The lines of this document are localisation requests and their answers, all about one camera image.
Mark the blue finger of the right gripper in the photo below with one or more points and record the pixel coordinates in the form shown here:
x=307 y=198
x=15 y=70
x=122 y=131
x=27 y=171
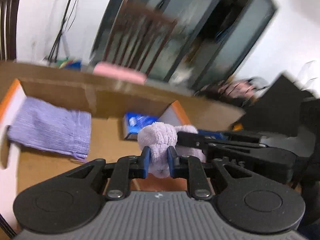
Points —
x=213 y=134

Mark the dark wooden chair centre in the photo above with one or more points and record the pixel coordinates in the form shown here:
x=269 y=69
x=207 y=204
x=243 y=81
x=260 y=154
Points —
x=138 y=35

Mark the black paper bag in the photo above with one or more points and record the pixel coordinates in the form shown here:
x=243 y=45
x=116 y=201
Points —
x=282 y=109

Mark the blue tissue pack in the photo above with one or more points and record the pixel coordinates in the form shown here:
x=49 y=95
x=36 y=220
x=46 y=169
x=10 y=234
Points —
x=132 y=123

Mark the red orange cardboard box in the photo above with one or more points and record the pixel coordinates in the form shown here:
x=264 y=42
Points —
x=27 y=167

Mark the studio light on stand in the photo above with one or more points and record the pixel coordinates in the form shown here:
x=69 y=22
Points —
x=54 y=51

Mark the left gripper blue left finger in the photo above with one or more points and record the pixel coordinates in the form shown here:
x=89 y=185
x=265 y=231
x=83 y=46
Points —
x=143 y=162

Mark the dark wooden chair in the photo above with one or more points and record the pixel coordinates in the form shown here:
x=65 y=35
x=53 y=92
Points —
x=9 y=12
x=138 y=35

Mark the dark wooden chair left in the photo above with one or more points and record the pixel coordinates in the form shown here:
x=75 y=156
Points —
x=9 y=12

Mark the lavender knit pouch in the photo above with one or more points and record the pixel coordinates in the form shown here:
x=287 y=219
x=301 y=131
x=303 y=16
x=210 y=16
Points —
x=43 y=126

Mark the black sliding glass door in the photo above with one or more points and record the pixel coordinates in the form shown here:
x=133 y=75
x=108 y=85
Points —
x=210 y=40

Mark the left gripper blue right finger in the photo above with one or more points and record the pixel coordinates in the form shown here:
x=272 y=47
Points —
x=173 y=161

